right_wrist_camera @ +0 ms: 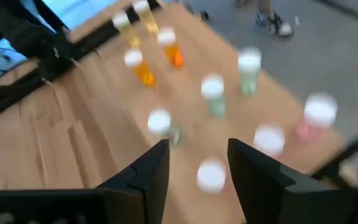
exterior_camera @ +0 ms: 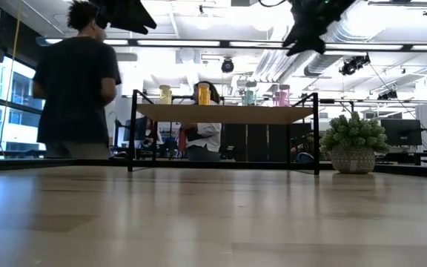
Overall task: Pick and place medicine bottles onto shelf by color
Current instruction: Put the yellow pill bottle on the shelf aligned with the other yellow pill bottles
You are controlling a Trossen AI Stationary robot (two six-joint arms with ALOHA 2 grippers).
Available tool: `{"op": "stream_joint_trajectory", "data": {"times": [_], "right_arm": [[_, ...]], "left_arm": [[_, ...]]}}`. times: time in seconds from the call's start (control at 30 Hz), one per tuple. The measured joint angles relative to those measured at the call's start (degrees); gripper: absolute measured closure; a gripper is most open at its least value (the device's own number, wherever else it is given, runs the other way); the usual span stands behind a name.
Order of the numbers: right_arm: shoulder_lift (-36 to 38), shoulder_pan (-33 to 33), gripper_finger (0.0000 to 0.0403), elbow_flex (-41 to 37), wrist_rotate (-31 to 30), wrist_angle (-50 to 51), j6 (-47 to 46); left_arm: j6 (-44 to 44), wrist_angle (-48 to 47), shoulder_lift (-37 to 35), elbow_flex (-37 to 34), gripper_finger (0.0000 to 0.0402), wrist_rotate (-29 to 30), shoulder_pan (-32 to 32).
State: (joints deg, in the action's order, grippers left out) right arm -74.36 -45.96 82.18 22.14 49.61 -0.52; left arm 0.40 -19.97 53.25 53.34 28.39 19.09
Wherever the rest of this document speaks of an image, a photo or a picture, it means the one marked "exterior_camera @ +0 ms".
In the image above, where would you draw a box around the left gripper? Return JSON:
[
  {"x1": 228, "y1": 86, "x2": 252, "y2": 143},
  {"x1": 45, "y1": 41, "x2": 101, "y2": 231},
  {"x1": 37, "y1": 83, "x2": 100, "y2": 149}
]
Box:
[{"x1": 87, "y1": 0, "x2": 158, "y2": 36}]

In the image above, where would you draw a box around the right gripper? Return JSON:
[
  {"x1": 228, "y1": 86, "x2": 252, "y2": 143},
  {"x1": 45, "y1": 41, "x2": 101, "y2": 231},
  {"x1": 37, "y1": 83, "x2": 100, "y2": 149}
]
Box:
[{"x1": 282, "y1": 0, "x2": 344, "y2": 57}]

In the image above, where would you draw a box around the teal medicine bottle white cap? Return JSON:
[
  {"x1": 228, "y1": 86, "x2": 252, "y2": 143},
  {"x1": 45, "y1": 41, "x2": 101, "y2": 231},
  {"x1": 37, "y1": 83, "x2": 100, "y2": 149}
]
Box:
[{"x1": 242, "y1": 80, "x2": 258, "y2": 107}]

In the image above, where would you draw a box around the orange medicine bottle white cap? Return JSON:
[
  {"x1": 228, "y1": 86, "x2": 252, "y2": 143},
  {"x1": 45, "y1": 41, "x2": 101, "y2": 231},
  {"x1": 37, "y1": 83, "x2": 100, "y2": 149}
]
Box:
[{"x1": 197, "y1": 82, "x2": 212, "y2": 106}]

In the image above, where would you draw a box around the long ceiling light strip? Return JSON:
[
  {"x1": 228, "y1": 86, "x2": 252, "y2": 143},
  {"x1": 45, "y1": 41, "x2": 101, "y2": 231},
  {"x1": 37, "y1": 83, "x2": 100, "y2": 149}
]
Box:
[{"x1": 35, "y1": 36, "x2": 427, "y2": 53}]

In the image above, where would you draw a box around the black ceiling spotlight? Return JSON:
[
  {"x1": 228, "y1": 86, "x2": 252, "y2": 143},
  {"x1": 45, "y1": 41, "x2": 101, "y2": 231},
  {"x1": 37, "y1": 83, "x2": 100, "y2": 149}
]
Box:
[
  {"x1": 376, "y1": 88, "x2": 400, "y2": 102},
  {"x1": 337, "y1": 53, "x2": 372, "y2": 77},
  {"x1": 220, "y1": 58, "x2": 236, "y2": 74}
]

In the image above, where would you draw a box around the person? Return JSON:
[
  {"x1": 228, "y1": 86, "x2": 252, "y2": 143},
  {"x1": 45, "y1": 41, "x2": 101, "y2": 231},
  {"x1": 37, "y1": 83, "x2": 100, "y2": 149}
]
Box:
[
  {"x1": 31, "y1": 0, "x2": 122, "y2": 160},
  {"x1": 139, "y1": 118, "x2": 165, "y2": 150},
  {"x1": 182, "y1": 80, "x2": 222, "y2": 162}
]

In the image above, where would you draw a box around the green faux plant grey pot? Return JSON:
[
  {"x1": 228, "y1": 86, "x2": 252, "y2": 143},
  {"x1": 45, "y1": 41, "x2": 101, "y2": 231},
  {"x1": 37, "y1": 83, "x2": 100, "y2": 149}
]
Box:
[{"x1": 319, "y1": 110, "x2": 391, "y2": 175}]

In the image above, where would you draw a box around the hanging black light bar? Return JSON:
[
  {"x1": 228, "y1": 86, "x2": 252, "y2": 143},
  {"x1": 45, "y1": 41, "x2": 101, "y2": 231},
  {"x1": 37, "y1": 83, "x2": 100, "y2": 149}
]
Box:
[{"x1": 367, "y1": 0, "x2": 427, "y2": 16}]

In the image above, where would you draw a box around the black cabinet row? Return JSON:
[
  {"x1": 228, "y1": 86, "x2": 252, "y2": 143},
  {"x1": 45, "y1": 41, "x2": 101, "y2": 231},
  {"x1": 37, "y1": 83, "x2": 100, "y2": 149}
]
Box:
[{"x1": 221, "y1": 122, "x2": 313, "y2": 163}]

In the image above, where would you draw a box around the red water bottle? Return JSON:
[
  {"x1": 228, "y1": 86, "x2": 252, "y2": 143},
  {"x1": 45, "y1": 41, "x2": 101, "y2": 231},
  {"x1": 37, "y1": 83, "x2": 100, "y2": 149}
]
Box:
[{"x1": 178, "y1": 129, "x2": 188, "y2": 153}]

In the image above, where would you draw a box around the black computer monitor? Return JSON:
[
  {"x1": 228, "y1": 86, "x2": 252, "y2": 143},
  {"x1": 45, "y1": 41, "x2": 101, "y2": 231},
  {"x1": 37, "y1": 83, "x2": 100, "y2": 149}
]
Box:
[{"x1": 380, "y1": 118, "x2": 424, "y2": 147}]

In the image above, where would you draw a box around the large black-framed window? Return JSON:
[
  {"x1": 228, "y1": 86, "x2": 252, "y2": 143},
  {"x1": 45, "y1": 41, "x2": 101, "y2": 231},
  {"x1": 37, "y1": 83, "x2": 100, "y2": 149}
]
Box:
[{"x1": 0, "y1": 55, "x2": 66, "y2": 159}]

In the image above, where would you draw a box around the silver ventilation duct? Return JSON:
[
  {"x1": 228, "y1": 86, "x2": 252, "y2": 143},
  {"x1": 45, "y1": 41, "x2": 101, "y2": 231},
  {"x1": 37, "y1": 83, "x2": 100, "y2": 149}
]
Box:
[{"x1": 304, "y1": 0, "x2": 388, "y2": 77}]

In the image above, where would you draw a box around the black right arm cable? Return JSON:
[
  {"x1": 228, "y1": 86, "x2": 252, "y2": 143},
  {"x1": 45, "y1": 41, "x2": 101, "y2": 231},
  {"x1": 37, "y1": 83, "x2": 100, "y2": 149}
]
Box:
[{"x1": 257, "y1": 0, "x2": 292, "y2": 8}]

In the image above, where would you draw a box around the wooden shelf black metal frame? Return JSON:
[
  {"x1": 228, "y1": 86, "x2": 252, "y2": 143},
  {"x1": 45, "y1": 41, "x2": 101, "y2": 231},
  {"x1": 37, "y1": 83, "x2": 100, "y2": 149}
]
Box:
[{"x1": 127, "y1": 88, "x2": 320, "y2": 176}]

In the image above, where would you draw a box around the black aluminium table frame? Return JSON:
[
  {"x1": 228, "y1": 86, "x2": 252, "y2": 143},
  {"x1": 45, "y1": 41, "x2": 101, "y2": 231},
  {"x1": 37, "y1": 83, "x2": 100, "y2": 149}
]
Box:
[{"x1": 0, "y1": 157, "x2": 427, "y2": 179}]

